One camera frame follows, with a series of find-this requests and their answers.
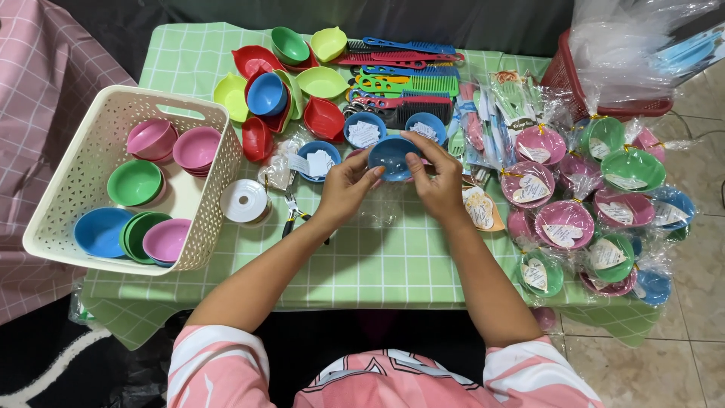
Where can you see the person's left hand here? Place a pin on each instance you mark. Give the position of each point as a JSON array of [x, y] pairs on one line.
[[342, 190]]

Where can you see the person's right hand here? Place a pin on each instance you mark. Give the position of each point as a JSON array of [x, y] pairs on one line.
[[442, 181]]

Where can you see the blue bowl with paper slips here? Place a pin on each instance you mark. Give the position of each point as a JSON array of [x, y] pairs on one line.
[[364, 131], [426, 126], [318, 161]]

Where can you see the clear plastic wrapper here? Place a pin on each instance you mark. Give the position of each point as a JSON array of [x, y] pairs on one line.
[[382, 212]]

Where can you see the orange edged printed card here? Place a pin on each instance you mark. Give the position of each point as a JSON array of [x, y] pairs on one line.
[[481, 211]]

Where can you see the clear bag of paper tags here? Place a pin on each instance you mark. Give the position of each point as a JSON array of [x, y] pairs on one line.
[[278, 164]]

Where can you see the green checked tablecloth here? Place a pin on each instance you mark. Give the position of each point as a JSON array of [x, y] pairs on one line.
[[362, 260]]

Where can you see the pile of leaf-shaped dishes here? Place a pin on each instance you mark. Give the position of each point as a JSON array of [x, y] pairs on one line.
[[323, 118]]

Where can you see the pile of wrapped cutlery packets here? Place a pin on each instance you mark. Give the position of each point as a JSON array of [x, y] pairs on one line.
[[498, 113]]

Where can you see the white ribbon spool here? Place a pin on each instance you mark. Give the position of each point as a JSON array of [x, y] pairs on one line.
[[244, 201]]

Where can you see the pile of coloured plastic combs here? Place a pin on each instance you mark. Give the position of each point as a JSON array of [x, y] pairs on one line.
[[408, 85]]

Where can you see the blue bowl among dishes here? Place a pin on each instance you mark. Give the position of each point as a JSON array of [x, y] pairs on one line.
[[266, 93]]

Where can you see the group of wrapped gift bowls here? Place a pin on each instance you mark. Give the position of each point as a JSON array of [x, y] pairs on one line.
[[566, 221]]

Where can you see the stack of pink bowls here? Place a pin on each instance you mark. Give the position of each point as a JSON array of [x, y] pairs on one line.
[[150, 138], [197, 147]]

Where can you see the green round plastic bowl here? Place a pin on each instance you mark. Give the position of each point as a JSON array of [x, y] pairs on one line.
[[289, 44]]

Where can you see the red plastic basket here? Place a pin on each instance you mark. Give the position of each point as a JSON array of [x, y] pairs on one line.
[[566, 79]]

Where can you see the pink bowl over blue bowl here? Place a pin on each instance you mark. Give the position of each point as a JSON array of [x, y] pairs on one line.
[[166, 240]]

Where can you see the person's pink white shirt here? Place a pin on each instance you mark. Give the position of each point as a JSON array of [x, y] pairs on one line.
[[226, 368]]

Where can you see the heap of clear plastic bags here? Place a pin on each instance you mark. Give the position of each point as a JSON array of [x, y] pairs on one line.
[[623, 51]]

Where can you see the large blue plastic bowl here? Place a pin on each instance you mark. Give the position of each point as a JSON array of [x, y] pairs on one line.
[[101, 231]]

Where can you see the white perforated plastic basket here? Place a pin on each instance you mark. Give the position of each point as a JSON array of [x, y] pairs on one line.
[[73, 187]]

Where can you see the pink checked cloth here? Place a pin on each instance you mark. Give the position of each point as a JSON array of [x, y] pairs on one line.
[[39, 113]]

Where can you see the black white rug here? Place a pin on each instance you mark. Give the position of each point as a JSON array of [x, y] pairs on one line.
[[51, 362]]

